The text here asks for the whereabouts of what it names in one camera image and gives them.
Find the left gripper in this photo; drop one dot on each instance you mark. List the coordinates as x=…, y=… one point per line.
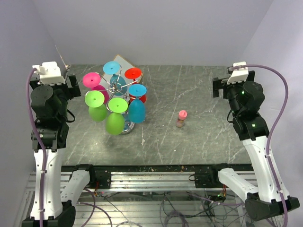
x=72, y=91

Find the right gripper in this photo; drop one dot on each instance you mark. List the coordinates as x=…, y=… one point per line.
x=218, y=83

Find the magenta plastic wine glass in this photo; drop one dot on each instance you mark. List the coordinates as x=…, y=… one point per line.
x=92, y=80

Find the green wine glass front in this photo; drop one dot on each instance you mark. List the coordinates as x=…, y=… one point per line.
x=95, y=100

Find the green wine glass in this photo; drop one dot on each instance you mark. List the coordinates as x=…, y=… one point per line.
x=95, y=100
x=115, y=121

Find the chrome wine glass rack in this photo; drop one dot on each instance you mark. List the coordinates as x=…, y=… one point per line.
x=128, y=124

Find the blue wine glass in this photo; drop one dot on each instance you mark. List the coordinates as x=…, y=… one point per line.
x=136, y=109
x=117, y=83

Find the red plastic wine glass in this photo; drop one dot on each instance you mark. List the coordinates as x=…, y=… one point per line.
x=134, y=74

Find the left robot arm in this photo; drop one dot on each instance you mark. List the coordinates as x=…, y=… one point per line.
x=49, y=151

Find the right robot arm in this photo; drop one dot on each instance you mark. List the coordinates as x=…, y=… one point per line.
x=255, y=146

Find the small pink-capped bottle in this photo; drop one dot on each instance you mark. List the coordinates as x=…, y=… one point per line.
x=182, y=115

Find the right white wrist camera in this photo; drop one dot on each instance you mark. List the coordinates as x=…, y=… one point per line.
x=238, y=75

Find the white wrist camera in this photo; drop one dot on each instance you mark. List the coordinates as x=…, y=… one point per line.
x=49, y=73
x=238, y=75

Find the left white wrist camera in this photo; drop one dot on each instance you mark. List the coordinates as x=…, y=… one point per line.
x=49, y=73

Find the small whiteboard with wooden frame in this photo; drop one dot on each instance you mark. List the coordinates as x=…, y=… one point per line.
x=125, y=64

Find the aluminium mounting rail frame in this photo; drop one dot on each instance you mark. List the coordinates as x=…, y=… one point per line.
x=164, y=178

